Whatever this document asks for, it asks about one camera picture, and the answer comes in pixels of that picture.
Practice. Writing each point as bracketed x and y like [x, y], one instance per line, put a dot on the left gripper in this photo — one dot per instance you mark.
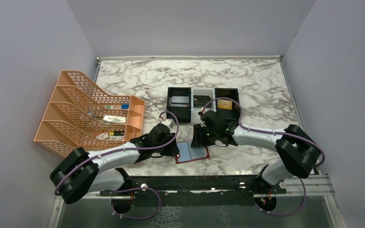
[173, 148]

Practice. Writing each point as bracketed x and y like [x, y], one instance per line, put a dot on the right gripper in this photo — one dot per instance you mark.
[198, 138]

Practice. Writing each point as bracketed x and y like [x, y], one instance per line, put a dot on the red card holder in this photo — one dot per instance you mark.
[189, 154]

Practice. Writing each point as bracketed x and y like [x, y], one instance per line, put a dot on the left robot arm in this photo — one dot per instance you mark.
[82, 172]

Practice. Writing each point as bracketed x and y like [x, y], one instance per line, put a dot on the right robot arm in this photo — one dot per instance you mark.
[298, 153]

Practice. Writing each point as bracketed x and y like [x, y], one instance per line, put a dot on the black card in bin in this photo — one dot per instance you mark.
[201, 100]

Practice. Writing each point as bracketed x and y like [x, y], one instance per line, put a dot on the silver card in bin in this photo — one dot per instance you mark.
[179, 101]

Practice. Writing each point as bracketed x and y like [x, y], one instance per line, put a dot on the gold card in bin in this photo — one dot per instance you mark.
[224, 104]

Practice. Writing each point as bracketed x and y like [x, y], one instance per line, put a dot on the white middle bin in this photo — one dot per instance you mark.
[195, 118]

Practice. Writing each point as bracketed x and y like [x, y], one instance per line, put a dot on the left black bin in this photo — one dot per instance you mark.
[183, 114]

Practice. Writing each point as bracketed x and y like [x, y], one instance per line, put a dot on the black bin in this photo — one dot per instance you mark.
[183, 114]
[231, 93]

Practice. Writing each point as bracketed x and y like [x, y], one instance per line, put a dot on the right black bin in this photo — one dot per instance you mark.
[231, 93]

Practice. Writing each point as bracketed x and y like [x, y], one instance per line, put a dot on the yellow black marker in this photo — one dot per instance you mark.
[117, 133]

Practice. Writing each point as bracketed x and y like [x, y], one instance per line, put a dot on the blue item in organizer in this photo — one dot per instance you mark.
[125, 106]

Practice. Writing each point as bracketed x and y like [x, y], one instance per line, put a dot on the silver foil packet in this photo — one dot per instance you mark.
[114, 119]

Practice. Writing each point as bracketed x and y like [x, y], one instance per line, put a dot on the orange plastic file organizer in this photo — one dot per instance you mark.
[74, 116]

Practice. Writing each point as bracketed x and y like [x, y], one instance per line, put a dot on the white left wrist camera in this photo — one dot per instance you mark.
[169, 123]

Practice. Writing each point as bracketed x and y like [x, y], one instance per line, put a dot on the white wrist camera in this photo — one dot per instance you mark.
[169, 123]
[202, 111]

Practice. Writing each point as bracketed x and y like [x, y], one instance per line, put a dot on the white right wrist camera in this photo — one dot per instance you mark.
[202, 111]

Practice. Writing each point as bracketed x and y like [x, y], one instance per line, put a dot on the black mounting rail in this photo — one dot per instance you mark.
[185, 191]

